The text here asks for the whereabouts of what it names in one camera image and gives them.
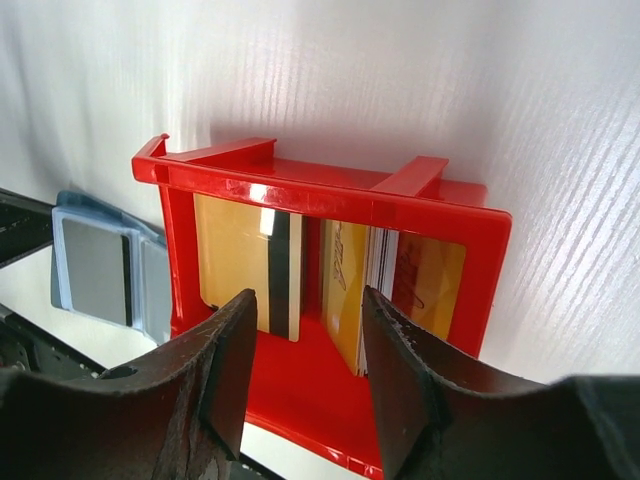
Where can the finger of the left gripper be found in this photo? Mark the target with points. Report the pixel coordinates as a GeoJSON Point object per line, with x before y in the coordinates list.
{"type": "Point", "coordinates": [26, 226]}

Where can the stack of credit cards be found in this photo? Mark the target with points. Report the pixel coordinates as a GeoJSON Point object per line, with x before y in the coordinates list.
{"type": "Point", "coordinates": [376, 251]}

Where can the gold VIP credit card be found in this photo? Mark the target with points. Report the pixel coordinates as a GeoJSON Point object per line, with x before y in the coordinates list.
{"type": "Point", "coordinates": [339, 288]}

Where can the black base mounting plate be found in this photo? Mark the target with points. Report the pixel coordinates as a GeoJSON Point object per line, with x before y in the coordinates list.
{"type": "Point", "coordinates": [27, 347]}

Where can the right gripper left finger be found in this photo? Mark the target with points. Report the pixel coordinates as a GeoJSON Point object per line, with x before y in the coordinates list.
{"type": "Point", "coordinates": [176, 412]}

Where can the blue leather card holder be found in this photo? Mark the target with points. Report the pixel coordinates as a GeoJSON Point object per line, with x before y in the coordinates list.
{"type": "Point", "coordinates": [150, 284]}

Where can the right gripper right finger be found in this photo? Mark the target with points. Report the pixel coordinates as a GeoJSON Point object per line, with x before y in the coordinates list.
{"type": "Point", "coordinates": [441, 414]}

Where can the black credit card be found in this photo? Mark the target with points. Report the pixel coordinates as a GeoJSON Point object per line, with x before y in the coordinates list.
{"type": "Point", "coordinates": [98, 266]}

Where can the gold magnetic stripe card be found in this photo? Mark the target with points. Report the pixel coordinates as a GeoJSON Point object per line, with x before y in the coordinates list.
{"type": "Point", "coordinates": [242, 246]}

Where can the red plastic bin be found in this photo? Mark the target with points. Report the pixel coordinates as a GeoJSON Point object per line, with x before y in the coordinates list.
{"type": "Point", "coordinates": [303, 390]}

